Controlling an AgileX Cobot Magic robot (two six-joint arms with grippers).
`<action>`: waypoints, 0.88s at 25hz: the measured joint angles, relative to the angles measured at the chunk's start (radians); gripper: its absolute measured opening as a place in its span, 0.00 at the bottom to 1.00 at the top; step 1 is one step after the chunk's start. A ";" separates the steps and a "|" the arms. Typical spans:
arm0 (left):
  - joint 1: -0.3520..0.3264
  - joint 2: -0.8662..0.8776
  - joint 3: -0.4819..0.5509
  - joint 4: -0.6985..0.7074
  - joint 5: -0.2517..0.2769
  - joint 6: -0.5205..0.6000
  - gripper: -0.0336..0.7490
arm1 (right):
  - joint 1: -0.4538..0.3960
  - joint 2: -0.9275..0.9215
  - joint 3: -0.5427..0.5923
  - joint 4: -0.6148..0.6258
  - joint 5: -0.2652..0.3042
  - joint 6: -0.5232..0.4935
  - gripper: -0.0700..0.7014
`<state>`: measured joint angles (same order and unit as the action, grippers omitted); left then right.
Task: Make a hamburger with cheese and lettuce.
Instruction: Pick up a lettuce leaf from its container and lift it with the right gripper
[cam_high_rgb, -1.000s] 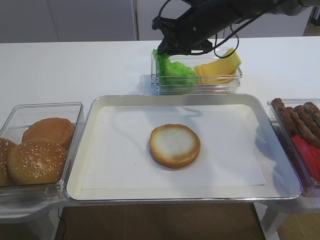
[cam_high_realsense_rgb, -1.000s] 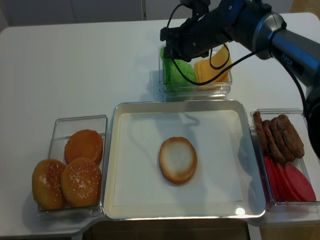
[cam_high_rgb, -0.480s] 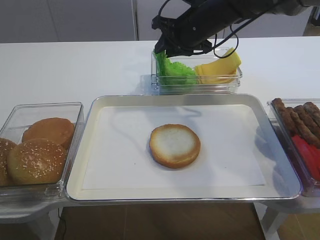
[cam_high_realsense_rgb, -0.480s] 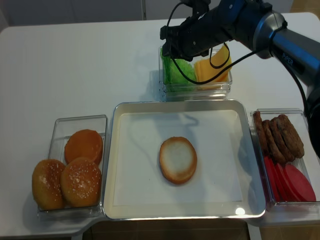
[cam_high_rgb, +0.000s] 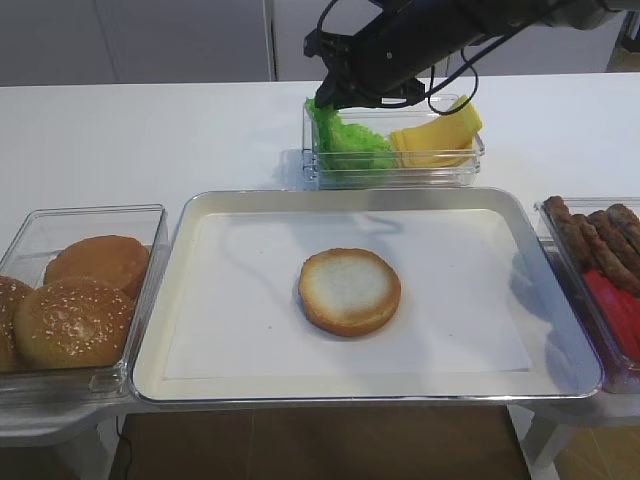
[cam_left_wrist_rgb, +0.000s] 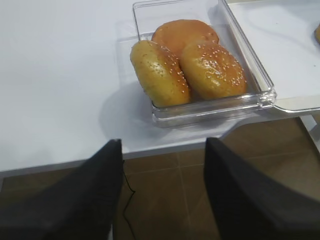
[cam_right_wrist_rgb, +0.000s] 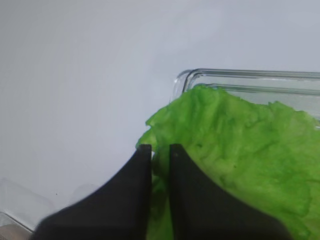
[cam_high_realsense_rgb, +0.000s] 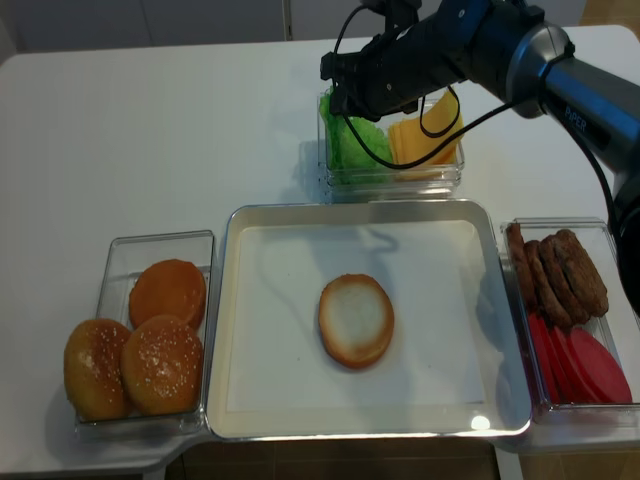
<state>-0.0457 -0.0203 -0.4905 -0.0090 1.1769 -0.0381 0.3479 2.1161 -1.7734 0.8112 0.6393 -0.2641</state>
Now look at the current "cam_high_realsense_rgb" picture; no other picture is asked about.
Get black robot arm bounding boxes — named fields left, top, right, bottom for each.
left=320, top=1, right=639, bottom=306

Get bottom bun on tray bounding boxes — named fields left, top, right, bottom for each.
left=318, top=274, right=395, bottom=370

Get sesame bun top right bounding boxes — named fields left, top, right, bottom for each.
left=120, top=315, right=204, bottom=416

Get clear lettuce and cheese container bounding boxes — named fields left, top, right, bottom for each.
left=316, top=90, right=465, bottom=203

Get clear bun container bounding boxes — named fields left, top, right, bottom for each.
left=75, top=230, right=216, bottom=440

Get yellow cheese slices stack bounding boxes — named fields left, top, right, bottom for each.
left=388, top=90, right=464, bottom=181

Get white paper tray liner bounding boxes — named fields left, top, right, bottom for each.
left=228, top=221, right=485, bottom=411

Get red tomato slices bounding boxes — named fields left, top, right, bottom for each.
left=528, top=314, right=633, bottom=405

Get remaining green lettuce leaves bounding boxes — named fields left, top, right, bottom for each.
left=319, top=87, right=392, bottom=172

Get plain bun half in container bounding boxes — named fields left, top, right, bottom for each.
left=129, top=259, right=208, bottom=330

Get clear patty and tomato container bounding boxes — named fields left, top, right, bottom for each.
left=501, top=218, right=639, bottom=433

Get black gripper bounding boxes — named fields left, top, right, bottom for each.
left=320, top=35, right=418, bottom=121

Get brown meat patties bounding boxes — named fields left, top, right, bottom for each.
left=505, top=223, right=609, bottom=330

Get sesame bun top left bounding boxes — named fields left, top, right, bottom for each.
left=63, top=318, right=133, bottom=422

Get sesame bun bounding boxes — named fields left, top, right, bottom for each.
left=63, top=318, right=133, bottom=422
left=120, top=315, right=204, bottom=416

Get silver metal tray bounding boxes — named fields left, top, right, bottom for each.
left=207, top=199, right=532, bottom=440

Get black cable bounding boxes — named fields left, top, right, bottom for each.
left=331, top=5, right=621, bottom=221

